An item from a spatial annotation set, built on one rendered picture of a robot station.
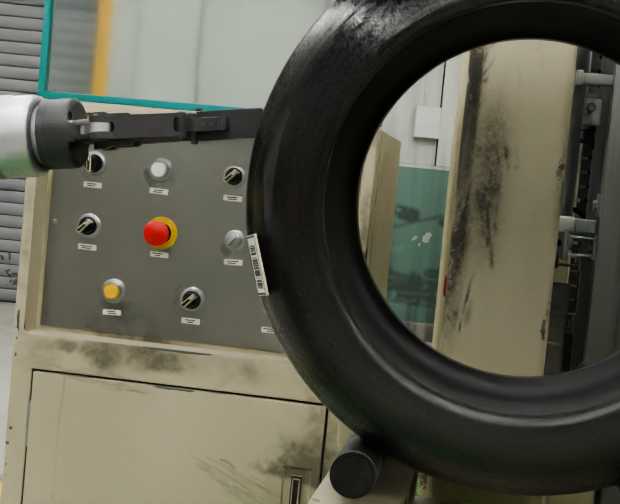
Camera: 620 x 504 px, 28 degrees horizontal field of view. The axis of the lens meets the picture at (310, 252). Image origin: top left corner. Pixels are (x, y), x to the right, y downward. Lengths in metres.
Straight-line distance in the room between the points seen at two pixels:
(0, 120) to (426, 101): 9.00
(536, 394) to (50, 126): 0.61
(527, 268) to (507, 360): 0.12
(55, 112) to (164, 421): 0.76
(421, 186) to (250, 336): 8.26
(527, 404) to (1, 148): 0.64
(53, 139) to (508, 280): 0.58
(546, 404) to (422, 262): 8.79
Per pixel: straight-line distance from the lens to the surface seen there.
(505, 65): 1.56
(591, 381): 1.45
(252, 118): 1.31
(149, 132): 1.29
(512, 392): 1.45
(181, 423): 1.97
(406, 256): 10.20
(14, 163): 1.35
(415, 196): 10.19
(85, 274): 2.04
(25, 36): 10.50
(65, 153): 1.33
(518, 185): 1.55
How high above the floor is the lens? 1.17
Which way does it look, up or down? 3 degrees down
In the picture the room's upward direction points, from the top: 5 degrees clockwise
